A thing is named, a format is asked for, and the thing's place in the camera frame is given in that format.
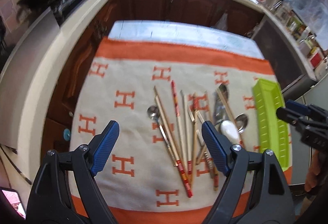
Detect small steel spoon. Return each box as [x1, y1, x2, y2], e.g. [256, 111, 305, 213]
[147, 105, 177, 167]

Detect cream chopstick red-striped end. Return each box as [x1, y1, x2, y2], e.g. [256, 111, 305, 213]
[216, 88, 244, 147]

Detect white kitchen countertop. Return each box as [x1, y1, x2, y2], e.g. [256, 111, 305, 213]
[0, 0, 319, 179]

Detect person's right hand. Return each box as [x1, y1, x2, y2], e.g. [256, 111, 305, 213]
[304, 150, 321, 192]

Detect white ceramic soup spoon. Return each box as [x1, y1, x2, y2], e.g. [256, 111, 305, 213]
[220, 120, 242, 145]

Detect brown wooden chopstick middle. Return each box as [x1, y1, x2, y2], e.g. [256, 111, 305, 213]
[196, 90, 220, 191]

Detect brown wooden chopstick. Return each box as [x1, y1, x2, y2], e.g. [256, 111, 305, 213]
[196, 90, 220, 191]
[153, 86, 191, 189]

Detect green plastic utensil tray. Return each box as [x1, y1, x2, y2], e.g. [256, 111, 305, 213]
[252, 78, 290, 171]

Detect round steel spoon right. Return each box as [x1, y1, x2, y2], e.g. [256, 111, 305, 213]
[235, 114, 248, 134]

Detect cream chopstick grey tip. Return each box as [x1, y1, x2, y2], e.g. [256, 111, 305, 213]
[180, 90, 190, 177]

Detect black oven appliance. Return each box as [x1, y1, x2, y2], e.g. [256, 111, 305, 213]
[252, 16, 317, 100]

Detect brown wooden chopstick left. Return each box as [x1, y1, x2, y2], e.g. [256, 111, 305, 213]
[153, 86, 191, 189]

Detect large steel spoon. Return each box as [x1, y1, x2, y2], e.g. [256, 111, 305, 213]
[214, 84, 229, 125]

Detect bamboo chopstick red band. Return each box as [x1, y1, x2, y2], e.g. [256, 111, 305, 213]
[191, 92, 197, 185]

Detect cream chopstick striped left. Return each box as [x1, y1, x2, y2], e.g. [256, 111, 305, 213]
[155, 95, 192, 198]

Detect orange beige H-pattern blanket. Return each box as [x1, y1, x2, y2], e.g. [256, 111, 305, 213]
[68, 37, 294, 224]

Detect red white striped chopstick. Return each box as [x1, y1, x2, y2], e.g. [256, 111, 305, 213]
[171, 80, 191, 183]

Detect stainless steel panel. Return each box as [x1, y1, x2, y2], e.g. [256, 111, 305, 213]
[1, 8, 60, 149]

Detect white floral tablecloth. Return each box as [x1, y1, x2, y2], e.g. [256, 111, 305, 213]
[108, 20, 264, 60]

